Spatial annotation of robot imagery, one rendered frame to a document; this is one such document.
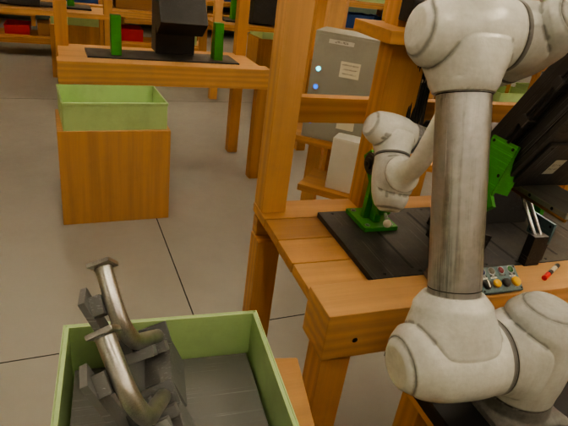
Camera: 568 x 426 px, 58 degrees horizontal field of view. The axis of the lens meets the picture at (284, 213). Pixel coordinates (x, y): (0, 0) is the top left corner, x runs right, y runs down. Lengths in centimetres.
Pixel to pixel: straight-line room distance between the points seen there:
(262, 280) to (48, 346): 110
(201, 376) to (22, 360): 146
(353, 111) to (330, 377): 93
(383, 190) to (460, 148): 52
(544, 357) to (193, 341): 73
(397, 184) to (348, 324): 40
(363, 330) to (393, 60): 90
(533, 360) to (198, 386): 68
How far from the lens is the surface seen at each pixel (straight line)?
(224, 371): 123
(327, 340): 139
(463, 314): 99
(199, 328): 121
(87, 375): 81
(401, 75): 184
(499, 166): 175
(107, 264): 96
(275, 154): 173
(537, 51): 107
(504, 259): 186
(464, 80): 97
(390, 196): 145
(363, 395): 246
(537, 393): 117
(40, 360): 256
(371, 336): 145
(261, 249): 190
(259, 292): 200
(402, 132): 152
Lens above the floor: 170
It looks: 27 degrees down
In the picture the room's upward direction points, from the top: 8 degrees clockwise
